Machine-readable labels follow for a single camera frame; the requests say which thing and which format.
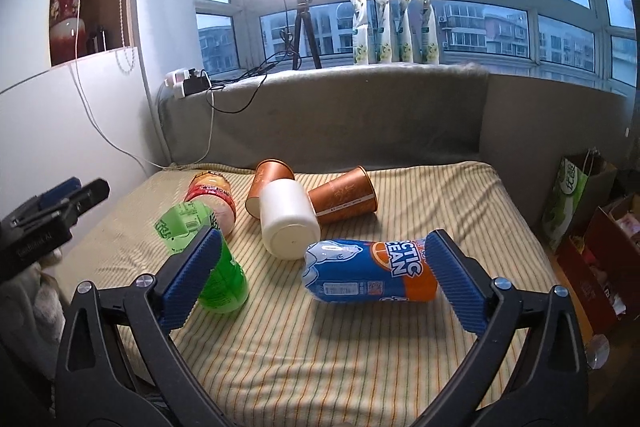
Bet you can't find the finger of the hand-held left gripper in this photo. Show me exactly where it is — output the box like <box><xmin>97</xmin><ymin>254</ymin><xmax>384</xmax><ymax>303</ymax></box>
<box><xmin>55</xmin><ymin>178</ymin><xmax>111</xmax><ymax>228</ymax></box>
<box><xmin>14</xmin><ymin>177</ymin><xmax>83</xmax><ymax>224</ymax></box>

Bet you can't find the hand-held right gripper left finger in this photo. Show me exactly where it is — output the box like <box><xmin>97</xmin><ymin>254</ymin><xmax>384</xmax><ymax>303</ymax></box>
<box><xmin>54</xmin><ymin>226</ymin><xmax>241</xmax><ymax>427</ymax></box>

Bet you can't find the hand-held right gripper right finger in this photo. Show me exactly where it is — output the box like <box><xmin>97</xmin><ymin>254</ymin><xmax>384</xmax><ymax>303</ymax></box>
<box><xmin>414</xmin><ymin>229</ymin><xmax>591</xmax><ymax>427</ymax></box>

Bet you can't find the blue and orange cup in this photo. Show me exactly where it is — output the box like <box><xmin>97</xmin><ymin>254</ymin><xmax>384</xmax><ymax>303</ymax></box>
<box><xmin>301</xmin><ymin>234</ymin><xmax>441</xmax><ymax>306</ymax></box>

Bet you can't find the white cup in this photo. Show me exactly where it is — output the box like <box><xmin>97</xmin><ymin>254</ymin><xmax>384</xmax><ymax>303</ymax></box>
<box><xmin>259</xmin><ymin>179</ymin><xmax>321</xmax><ymax>261</ymax></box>

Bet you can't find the brown paper cup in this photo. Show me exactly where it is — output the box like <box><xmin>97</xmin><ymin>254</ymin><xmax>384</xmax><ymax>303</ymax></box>
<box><xmin>307</xmin><ymin>165</ymin><xmax>379</xmax><ymax>226</ymax></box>
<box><xmin>245</xmin><ymin>159</ymin><xmax>296</xmax><ymax>219</ymax></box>

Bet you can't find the green plastic bottle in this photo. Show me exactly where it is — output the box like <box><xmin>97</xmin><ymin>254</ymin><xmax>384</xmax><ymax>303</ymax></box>
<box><xmin>154</xmin><ymin>201</ymin><xmax>250</xmax><ymax>312</ymax></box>

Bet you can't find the white fluffy cloth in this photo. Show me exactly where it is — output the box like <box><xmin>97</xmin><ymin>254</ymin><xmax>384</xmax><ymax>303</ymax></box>
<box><xmin>0</xmin><ymin>254</ymin><xmax>67</xmax><ymax>380</ymax></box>

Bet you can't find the white board panel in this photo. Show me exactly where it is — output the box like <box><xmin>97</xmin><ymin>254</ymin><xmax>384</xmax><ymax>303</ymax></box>
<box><xmin>0</xmin><ymin>46</ymin><xmax>153</xmax><ymax>220</ymax></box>

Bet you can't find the red label clear bottle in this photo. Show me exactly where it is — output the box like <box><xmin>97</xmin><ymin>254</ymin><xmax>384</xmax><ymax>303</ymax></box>
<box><xmin>184</xmin><ymin>171</ymin><xmax>237</xmax><ymax>236</ymax></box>

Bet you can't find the red box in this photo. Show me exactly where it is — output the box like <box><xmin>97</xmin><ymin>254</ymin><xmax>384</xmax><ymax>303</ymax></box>
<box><xmin>554</xmin><ymin>231</ymin><xmax>623</xmax><ymax>337</ymax></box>

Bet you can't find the white power strip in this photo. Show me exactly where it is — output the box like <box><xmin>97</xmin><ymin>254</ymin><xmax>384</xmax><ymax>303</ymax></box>
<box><xmin>163</xmin><ymin>68</ymin><xmax>213</xmax><ymax>100</ymax></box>

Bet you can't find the green paper bag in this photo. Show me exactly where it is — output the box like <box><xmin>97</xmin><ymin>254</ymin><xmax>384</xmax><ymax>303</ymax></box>
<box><xmin>541</xmin><ymin>148</ymin><xmax>619</xmax><ymax>254</ymax></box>

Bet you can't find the striped beige bedsheet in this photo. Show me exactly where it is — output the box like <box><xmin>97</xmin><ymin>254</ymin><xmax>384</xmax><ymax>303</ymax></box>
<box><xmin>50</xmin><ymin>161</ymin><xmax>560</xmax><ymax>427</ymax></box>

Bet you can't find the black charger plug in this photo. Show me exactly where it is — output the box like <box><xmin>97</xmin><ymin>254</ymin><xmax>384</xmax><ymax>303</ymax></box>
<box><xmin>183</xmin><ymin>69</ymin><xmax>211</xmax><ymax>96</ymax></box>

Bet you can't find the clear plastic round lid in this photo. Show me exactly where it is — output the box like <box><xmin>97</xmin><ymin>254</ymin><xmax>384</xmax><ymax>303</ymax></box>
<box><xmin>585</xmin><ymin>334</ymin><xmax>612</xmax><ymax>371</ymax></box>

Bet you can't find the brown cardboard box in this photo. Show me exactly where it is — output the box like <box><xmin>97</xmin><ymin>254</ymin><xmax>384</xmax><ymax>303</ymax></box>
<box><xmin>580</xmin><ymin>193</ymin><xmax>640</xmax><ymax>308</ymax></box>

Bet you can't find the red vase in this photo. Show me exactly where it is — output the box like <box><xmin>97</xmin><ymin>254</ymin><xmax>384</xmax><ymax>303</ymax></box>
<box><xmin>48</xmin><ymin>0</ymin><xmax>87</xmax><ymax>58</ymax></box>

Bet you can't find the grey cloth backrest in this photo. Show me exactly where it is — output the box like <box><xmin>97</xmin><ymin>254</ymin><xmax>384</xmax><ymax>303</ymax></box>
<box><xmin>157</xmin><ymin>63</ymin><xmax>492</xmax><ymax>174</ymax></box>

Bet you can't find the white floral refill pouch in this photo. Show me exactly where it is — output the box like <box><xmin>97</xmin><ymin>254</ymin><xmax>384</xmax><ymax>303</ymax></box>
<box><xmin>417</xmin><ymin>0</ymin><xmax>441</xmax><ymax>66</ymax></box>
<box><xmin>396</xmin><ymin>0</ymin><xmax>416</xmax><ymax>64</ymax></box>
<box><xmin>349</xmin><ymin>0</ymin><xmax>374</xmax><ymax>66</ymax></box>
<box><xmin>372</xmin><ymin>0</ymin><xmax>394</xmax><ymax>64</ymax></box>

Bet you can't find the black tripod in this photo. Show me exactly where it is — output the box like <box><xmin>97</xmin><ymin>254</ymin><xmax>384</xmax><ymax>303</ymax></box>
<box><xmin>282</xmin><ymin>0</ymin><xmax>324</xmax><ymax>72</ymax></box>

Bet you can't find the white bead chain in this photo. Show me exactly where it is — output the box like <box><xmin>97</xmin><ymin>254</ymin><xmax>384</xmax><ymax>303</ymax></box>
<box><xmin>117</xmin><ymin>0</ymin><xmax>139</xmax><ymax>72</ymax></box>

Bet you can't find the white cable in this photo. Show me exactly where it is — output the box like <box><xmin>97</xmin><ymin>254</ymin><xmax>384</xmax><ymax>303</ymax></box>
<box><xmin>69</xmin><ymin>0</ymin><xmax>175</xmax><ymax>170</ymax></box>

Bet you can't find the black cable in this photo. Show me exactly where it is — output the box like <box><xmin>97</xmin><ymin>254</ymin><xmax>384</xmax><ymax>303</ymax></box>
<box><xmin>204</xmin><ymin>57</ymin><xmax>301</xmax><ymax>116</ymax></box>

